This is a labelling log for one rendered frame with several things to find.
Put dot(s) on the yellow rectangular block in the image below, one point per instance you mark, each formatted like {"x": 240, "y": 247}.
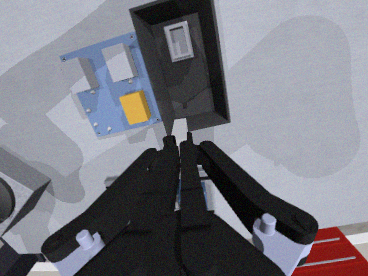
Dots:
{"x": 135, "y": 107}

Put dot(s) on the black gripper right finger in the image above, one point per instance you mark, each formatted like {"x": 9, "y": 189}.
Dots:
{"x": 280, "y": 230}

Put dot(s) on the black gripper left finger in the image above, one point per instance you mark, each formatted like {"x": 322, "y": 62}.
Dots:
{"x": 73, "y": 245}

